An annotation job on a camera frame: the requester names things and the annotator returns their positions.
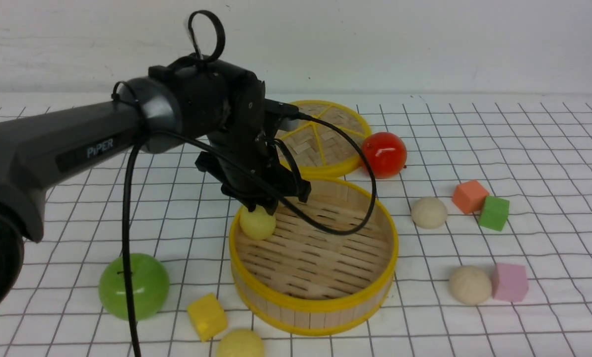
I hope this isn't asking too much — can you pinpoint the green cube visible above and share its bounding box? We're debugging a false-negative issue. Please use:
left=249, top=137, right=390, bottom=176
left=478, top=196, right=511, bottom=232

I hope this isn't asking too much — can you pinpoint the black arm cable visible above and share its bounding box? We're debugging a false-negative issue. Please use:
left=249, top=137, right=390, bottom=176
left=121, top=10, right=377, bottom=357

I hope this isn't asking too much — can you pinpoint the pink cube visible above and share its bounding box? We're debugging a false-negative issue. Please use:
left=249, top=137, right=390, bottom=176
left=491, top=262, right=529, bottom=303

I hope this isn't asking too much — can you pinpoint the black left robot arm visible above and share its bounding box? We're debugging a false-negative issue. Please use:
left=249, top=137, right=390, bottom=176
left=0, top=60, right=310, bottom=303

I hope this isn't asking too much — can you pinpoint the bamboo steamer tray yellow rim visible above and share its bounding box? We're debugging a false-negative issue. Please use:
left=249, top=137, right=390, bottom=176
left=229, top=200, right=399, bottom=336

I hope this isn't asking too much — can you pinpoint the yellow cube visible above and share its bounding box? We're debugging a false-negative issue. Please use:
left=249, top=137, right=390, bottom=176
left=187, top=293, right=228, bottom=343

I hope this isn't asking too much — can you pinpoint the bamboo steamer lid yellow rim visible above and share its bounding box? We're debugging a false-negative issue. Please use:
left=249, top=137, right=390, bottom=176
left=277, top=100, right=372, bottom=177

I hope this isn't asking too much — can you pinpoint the white grid tablecloth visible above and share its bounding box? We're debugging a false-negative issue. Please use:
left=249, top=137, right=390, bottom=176
left=0, top=93, right=592, bottom=357

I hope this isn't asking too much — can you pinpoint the yellow bun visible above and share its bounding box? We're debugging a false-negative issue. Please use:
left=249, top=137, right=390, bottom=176
left=239, top=206, right=277, bottom=241
left=215, top=329, right=265, bottom=357

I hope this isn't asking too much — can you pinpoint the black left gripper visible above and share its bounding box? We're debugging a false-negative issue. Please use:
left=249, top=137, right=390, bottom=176
left=195, top=144, right=312, bottom=215

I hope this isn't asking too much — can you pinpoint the orange cube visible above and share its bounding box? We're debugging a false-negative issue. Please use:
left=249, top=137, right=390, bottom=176
left=452, top=180, right=489, bottom=215

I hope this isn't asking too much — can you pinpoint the red pomegranate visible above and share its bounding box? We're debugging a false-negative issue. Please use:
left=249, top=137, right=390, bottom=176
left=361, top=132, right=407, bottom=179

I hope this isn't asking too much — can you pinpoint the green apple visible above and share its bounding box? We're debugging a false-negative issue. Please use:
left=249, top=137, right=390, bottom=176
left=98, top=253, right=170, bottom=321

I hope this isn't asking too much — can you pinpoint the white bun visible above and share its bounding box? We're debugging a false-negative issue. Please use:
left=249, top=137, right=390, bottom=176
left=410, top=197, right=448, bottom=229
left=449, top=266, right=492, bottom=305

